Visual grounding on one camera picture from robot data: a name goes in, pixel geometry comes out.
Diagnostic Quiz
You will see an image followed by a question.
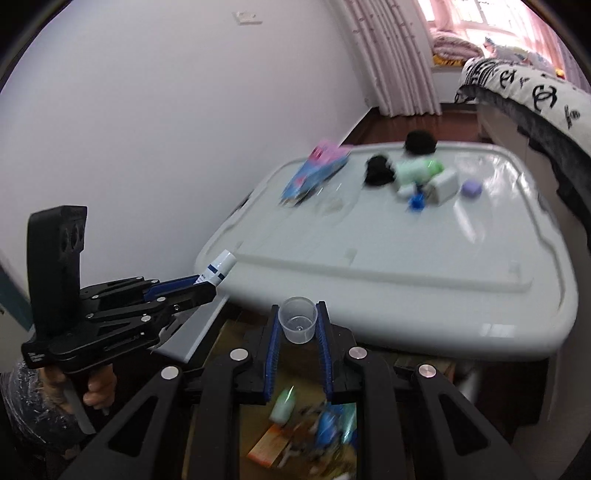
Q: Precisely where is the black fluffy pompom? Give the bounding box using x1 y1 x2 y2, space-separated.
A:
363 155 396 187
405 130 438 156

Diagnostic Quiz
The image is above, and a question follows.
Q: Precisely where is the white blue small bottle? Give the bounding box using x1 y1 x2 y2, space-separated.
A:
397 184 418 201

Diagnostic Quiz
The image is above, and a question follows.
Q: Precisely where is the white wall socket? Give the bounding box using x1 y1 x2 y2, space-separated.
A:
232 11 263 26

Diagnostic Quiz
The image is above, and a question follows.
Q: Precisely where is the brown cardboard trash box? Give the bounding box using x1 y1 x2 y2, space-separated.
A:
181 317 459 480

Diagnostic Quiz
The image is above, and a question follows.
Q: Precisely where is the orange small box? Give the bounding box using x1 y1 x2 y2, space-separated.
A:
247 424 290 468

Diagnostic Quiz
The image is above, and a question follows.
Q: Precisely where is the small blue cap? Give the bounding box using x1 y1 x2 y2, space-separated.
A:
409 193 426 212

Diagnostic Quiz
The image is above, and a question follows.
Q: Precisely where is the small purple case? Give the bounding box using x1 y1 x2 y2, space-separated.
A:
461 179 483 199

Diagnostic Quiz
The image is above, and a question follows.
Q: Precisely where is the pink pleated curtain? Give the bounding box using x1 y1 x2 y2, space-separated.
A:
332 0 442 117

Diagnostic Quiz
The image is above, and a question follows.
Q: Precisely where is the pink blue snack packet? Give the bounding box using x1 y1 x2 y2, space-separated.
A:
280 140 353 204

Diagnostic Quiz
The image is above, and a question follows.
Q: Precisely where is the white blue ointment tube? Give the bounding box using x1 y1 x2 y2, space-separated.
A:
193 250 236 286

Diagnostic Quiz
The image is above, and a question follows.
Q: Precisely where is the clear plastic measuring cup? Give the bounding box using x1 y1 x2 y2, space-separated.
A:
277 297 318 345

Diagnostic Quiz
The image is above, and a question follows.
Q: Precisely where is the black white logo bed blanket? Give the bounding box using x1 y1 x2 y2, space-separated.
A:
456 58 590 232

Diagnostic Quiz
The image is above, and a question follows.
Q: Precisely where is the white plastic storage bin lid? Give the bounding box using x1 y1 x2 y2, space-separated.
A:
194 142 578 360

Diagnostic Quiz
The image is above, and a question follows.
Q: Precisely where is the green white lotion bottle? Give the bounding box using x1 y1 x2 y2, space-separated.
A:
394 158 445 186

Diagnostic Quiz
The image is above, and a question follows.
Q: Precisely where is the person's left hand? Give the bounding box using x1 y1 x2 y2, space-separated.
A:
38 365 117 414

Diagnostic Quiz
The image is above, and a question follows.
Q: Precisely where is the white rectangular charger block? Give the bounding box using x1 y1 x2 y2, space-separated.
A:
424 168 460 205

